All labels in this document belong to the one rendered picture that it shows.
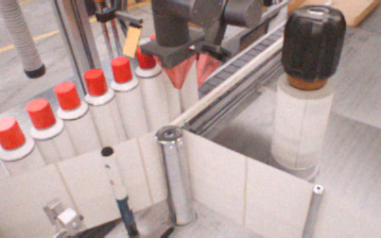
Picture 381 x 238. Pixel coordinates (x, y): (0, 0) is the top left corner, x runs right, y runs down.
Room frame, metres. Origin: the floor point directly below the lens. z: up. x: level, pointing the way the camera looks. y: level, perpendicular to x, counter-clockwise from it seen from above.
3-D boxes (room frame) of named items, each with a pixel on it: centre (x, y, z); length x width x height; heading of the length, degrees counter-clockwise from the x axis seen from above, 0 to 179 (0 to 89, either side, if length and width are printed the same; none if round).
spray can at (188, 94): (0.64, 0.00, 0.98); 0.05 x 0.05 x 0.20
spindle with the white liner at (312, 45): (0.43, -0.18, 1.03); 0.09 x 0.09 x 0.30
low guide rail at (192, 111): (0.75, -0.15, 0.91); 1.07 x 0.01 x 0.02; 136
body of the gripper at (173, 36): (0.54, 0.02, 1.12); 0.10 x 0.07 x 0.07; 136
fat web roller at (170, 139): (0.34, 0.03, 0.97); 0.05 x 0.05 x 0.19
